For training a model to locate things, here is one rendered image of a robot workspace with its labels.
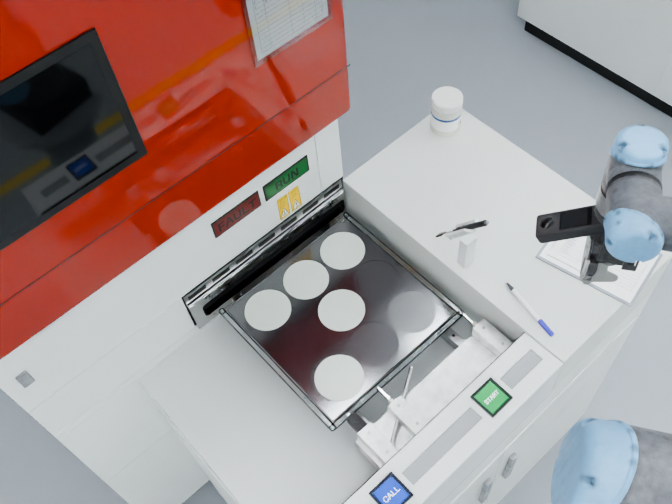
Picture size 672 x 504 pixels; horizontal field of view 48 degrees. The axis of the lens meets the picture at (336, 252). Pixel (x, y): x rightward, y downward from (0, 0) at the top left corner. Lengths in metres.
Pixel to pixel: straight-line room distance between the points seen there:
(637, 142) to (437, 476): 0.66
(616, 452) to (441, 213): 0.91
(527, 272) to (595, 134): 1.65
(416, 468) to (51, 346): 0.69
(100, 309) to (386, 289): 0.59
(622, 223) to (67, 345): 0.98
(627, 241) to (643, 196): 0.07
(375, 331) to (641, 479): 0.84
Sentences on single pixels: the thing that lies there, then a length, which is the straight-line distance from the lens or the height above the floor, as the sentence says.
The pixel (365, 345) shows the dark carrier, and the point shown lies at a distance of 1.55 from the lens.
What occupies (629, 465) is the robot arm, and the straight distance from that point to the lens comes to 0.85.
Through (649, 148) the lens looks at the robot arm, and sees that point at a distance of 1.15.
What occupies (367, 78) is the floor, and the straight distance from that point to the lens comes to 3.32.
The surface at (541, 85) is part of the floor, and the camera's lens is 3.33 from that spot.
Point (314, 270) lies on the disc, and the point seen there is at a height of 0.90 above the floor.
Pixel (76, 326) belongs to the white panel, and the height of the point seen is 1.11.
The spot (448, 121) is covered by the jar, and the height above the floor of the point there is 1.02.
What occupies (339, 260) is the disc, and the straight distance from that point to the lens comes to 1.66.
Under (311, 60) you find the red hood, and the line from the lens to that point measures 1.33.
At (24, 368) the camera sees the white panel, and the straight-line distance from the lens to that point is 1.47.
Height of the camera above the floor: 2.29
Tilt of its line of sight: 56 degrees down
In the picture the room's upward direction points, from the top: 7 degrees counter-clockwise
